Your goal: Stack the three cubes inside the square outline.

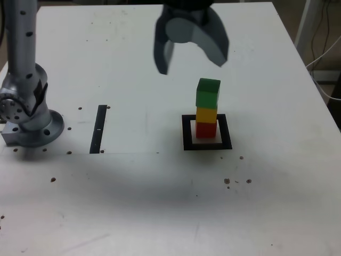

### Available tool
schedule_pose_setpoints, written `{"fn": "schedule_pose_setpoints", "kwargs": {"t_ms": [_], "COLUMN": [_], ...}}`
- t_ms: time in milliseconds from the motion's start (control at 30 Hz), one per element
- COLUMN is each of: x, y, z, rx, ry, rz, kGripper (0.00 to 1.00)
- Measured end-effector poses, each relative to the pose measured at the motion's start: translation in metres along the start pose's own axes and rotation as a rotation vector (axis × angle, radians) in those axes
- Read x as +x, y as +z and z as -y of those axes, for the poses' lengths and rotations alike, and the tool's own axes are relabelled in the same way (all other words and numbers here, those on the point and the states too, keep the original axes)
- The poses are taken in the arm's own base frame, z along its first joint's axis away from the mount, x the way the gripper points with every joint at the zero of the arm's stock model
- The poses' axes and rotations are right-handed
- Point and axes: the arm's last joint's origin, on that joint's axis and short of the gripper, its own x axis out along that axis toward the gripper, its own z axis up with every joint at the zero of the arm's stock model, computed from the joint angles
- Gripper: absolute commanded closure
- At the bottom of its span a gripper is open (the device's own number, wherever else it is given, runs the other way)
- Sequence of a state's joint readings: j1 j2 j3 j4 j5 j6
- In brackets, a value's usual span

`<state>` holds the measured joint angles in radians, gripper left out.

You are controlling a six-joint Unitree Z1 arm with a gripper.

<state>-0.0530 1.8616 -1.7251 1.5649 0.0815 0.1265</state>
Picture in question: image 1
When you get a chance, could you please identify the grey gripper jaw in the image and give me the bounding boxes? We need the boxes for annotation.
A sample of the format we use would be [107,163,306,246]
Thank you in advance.
[164,7,231,68]
[153,6,176,76]

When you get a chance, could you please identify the white post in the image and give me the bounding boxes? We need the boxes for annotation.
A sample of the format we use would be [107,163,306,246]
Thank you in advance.
[294,0,313,55]

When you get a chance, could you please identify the black tape strip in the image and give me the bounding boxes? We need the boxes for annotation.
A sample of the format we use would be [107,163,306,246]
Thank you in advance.
[89,105,108,155]

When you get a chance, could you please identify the red cube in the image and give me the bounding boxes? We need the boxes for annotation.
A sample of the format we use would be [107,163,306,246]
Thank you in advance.
[194,121,217,139]

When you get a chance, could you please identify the yellow cube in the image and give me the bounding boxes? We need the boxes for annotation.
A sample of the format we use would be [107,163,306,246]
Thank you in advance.
[195,106,218,124]

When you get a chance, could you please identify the white cable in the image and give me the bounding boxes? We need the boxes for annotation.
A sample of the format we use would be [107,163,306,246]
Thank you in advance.
[305,33,341,101]

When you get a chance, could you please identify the green cube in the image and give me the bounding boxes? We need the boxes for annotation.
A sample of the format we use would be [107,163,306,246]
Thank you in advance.
[195,77,222,109]

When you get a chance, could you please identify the black tape square outline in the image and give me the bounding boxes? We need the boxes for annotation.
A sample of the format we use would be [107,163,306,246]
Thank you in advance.
[181,114,233,151]

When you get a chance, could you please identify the thin black cable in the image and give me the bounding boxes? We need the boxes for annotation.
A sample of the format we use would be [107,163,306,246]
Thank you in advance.
[310,0,332,63]

